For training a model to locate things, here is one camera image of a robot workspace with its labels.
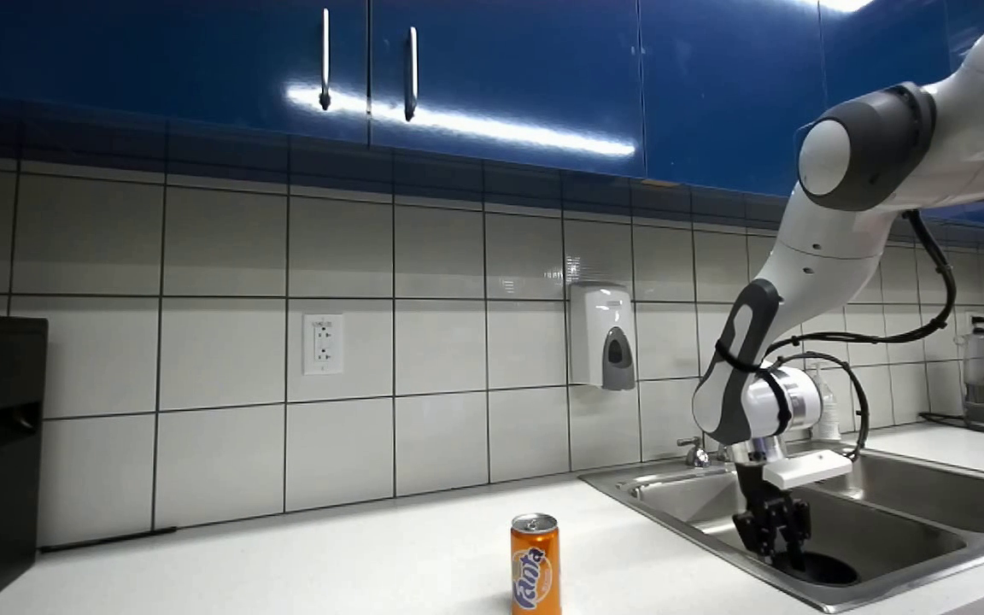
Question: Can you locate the black bowl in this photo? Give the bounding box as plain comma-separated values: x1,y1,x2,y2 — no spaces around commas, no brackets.
770,548,863,590

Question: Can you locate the silver cabinet handle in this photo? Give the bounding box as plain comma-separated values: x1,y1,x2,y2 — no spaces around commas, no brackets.
314,2,339,114
399,23,424,123

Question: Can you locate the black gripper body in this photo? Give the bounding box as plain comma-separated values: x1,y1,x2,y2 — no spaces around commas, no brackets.
733,454,795,523

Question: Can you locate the blue wall cabinet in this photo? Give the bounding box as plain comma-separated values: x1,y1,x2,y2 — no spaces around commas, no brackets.
0,0,984,235

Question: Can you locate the chrome faucet handle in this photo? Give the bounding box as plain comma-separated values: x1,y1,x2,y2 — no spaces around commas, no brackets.
677,436,716,470

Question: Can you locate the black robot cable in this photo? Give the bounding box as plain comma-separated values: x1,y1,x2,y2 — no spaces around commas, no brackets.
758,209,961,460

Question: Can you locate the orange soda can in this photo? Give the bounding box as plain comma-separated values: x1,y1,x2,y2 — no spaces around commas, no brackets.
510,510,563,615

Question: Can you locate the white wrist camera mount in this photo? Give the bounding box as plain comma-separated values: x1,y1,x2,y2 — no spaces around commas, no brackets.
760,449,855,494

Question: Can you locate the white wall outlet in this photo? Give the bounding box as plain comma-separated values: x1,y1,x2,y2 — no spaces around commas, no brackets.
300,310,349,379

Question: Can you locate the white wall soap dispenser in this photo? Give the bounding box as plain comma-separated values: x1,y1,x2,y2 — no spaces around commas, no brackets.
568,282,639,394

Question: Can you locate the white pump bottle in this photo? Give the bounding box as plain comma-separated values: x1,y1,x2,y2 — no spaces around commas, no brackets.
815,388,846,449

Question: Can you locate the stainless steel double sink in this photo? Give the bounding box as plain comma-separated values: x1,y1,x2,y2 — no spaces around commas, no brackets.
582,442,984,615

